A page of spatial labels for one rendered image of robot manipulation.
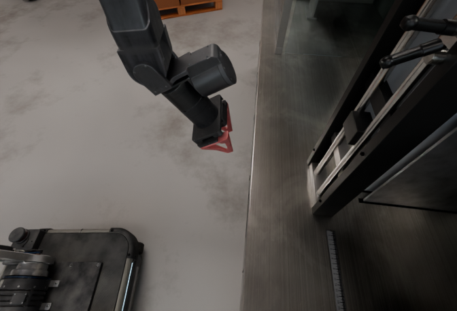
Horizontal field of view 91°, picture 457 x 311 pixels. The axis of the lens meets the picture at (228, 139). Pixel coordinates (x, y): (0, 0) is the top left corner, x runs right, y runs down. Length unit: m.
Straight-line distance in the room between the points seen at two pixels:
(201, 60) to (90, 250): 1.22
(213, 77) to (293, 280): 0.45
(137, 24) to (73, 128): 2.00
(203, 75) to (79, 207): 1.58
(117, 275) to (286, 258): 0.93
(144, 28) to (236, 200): 1.36
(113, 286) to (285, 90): 1.15
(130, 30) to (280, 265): 0.53
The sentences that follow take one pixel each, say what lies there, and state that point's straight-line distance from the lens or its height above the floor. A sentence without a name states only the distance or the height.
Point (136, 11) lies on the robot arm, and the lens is 0.33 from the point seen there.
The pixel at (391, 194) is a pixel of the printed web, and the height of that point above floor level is 0.96.
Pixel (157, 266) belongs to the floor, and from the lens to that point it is 1.53.
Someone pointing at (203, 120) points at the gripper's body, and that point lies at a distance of 0.43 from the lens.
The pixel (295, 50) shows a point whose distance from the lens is 1.08.
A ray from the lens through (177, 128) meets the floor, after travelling 1.94.
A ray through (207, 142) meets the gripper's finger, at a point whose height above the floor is 1.10.
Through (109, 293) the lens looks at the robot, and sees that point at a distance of 1.34.
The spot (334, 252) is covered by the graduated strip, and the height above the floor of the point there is 0.90.
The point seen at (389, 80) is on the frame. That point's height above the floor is 1.23.
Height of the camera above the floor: 1.47
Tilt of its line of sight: 54 degrees down
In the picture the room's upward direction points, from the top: straight up
